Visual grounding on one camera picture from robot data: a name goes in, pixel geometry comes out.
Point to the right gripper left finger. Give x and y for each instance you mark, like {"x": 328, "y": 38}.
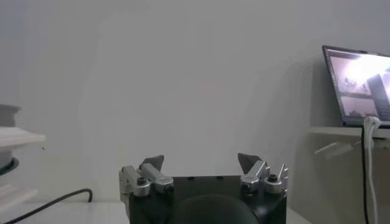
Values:
{"x": 146, "y": 181}

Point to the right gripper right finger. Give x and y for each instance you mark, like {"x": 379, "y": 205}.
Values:
{"x": 259, "y": 176}

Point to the white side table with laptop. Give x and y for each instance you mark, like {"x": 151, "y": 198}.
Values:
{"x": 335, "y": 131}

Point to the dark grey open laptop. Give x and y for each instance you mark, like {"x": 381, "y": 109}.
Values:
{"x": 353, "y": 91}

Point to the white electric pot base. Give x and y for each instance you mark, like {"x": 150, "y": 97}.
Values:
{"x": 18, "y": 137}

